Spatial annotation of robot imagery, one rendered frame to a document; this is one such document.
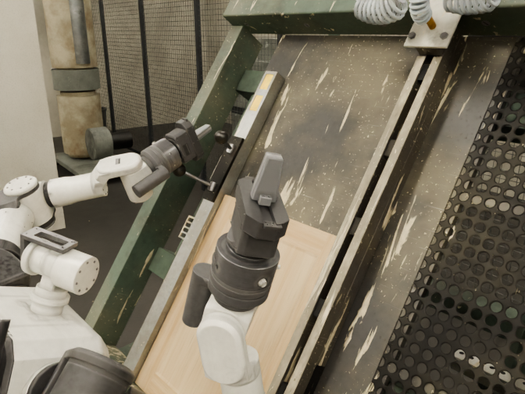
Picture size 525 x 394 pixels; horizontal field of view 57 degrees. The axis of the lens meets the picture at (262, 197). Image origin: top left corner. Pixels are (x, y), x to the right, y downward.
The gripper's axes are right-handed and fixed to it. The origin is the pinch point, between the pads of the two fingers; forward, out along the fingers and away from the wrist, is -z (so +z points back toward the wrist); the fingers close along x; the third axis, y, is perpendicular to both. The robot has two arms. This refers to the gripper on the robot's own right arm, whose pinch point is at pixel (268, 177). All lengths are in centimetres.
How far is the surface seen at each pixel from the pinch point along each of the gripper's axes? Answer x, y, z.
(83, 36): 581, -108, 121
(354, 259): 22.6, 28.6, 25.9
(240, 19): 107, 8, -3
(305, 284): 30, 24, 39
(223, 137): 64, 4, 21
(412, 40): 49, 37, -15
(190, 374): 31, 3, 71
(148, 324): 48, -8, 72
